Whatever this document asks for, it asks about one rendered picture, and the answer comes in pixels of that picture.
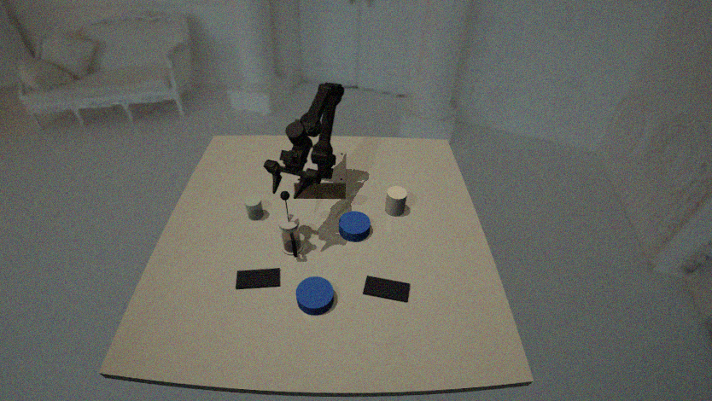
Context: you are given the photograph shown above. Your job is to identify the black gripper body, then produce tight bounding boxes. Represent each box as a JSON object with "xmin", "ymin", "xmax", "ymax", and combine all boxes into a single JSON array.
[{"xmin": 263, "ymin": 148, "xmax": 321, "ymax": 184}]

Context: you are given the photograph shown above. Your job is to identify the glass french press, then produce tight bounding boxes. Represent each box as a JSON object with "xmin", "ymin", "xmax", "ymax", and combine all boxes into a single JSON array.
[{"xmin": 278, "ymin": 191, "xmax": 303, "ymax": 257}]

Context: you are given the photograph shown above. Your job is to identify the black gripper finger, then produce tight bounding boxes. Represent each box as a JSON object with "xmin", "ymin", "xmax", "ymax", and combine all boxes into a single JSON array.
[
  {"xmin": 269, "ymin": 169, "xmax": 282, "ymax": 194},
  {"xmin": 294, "ymin": 175, "xmax": 312, "ymax": 199}
]

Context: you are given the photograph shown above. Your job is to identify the beige cylinder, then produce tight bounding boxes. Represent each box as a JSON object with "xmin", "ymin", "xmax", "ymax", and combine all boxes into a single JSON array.
[{"xmin": 385, "ymin": 186, "xmax": 407, "ymax": 217}]

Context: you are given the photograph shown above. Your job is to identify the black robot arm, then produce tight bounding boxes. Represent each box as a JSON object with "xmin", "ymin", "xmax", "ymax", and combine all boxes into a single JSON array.
[{"xmin": 280, "ymin": 83, "xmax": 344, "ymax": 179}]

